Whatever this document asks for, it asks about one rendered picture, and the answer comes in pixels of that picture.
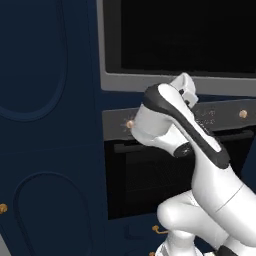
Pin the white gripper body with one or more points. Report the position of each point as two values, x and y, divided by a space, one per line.
185 81

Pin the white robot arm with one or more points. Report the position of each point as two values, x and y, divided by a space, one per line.
213 186

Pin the grey black microwave oven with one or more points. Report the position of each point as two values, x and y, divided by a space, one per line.
140 81

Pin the black oven door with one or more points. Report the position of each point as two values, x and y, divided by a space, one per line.
133 186

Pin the tall navy cupboard door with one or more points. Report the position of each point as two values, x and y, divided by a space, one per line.
36 66

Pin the navy cupboard door with knob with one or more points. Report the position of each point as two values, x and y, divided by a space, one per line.
53 206

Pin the brass oven knob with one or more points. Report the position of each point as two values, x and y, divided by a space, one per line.
243 114
129 124

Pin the navy drawer front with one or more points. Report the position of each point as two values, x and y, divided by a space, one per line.
133 233

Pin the brass cupboard knob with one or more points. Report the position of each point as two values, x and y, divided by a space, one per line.
2 208

